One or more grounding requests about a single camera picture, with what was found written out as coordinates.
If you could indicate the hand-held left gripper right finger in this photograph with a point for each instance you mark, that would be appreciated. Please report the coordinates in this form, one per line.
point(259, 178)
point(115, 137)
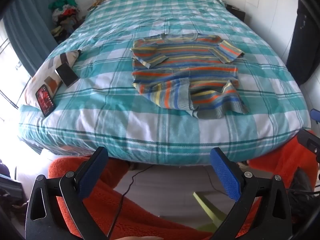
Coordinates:
point(225, 175)

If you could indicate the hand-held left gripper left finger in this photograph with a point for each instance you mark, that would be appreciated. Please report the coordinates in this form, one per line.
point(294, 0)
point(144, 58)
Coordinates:
point(91, 172)

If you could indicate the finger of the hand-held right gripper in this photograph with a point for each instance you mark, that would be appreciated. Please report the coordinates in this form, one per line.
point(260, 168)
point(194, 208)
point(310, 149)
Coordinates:
point(316, 116)
point(311, 143)

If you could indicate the striped knit sweater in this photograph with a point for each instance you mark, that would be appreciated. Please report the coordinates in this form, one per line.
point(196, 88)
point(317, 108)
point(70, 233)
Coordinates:
point(180, 67)

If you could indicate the pile of clothes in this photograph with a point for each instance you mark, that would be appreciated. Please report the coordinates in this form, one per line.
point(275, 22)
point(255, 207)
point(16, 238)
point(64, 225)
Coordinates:
point(65, 15)

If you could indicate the bed with teal plaid cover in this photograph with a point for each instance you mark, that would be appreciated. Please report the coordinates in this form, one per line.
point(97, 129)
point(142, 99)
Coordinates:
point(112, 105)

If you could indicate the dark hanging garment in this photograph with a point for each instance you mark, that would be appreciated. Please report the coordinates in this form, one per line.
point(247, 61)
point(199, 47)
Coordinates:
point(303, 42)

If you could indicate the person's orange fleece clothing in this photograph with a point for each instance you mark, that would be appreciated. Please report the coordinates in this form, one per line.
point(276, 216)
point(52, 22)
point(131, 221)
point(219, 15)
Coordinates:
point(150, 222)

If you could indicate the smartphone with red screen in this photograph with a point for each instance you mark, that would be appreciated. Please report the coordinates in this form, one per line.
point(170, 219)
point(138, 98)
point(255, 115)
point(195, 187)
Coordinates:
point(45, 100)

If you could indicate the smartphone with dark screen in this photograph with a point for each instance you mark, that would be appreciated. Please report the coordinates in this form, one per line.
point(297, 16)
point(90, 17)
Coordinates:
point(67, 75)

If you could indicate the patterned pillow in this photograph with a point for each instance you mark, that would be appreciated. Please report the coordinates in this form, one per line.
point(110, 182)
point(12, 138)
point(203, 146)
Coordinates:
point(42, 72)

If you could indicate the dark nightstand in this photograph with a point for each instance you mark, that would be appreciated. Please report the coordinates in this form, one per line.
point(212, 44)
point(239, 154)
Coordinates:
point(236, 11)

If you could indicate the blue curtain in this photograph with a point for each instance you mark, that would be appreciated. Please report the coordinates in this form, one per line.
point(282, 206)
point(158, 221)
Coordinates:
point(25, 30)

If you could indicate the yellow patterned bedsheet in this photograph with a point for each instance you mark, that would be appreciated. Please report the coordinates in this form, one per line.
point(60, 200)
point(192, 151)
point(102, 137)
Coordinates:
point(105, 1)

